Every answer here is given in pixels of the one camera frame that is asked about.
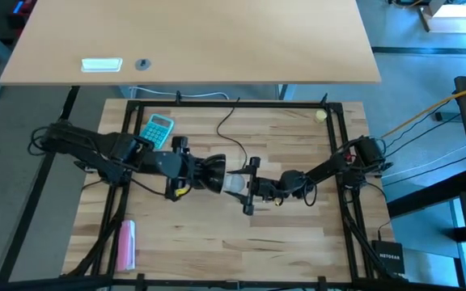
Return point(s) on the white frosted lightbulb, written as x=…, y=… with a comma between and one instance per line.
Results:
x=235, y=182

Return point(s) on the light wooden desk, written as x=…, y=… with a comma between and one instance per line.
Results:
x=196, y=40

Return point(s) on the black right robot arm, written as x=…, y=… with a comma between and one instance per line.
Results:
x=330, y=165

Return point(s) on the white rectangular desk grommet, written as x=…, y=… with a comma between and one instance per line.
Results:
x=101, y=65

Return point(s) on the black Netgear network switch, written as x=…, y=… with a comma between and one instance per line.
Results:
x=388, y=256

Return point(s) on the round grey desk grommet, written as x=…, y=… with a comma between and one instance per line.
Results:
x=143, y=64

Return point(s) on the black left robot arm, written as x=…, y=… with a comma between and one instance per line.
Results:
x=95, y=149

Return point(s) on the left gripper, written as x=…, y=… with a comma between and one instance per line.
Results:
x=182, y=169

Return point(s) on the black gooseneck desk lamp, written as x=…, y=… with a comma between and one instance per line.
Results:
x=213, y=174

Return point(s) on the pink sticky note pad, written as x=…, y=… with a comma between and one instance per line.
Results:
x=126, y=244

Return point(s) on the small yellow cup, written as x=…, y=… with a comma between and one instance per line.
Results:
x=320, y=116

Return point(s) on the white box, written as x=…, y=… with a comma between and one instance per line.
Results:
x=451, y=20

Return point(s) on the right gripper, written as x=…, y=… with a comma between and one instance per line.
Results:
x=263, y=190

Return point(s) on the black metal table frame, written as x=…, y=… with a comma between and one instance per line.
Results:
x=233, y=104

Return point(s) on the teal calculator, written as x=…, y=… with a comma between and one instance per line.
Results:
x=156, y=131

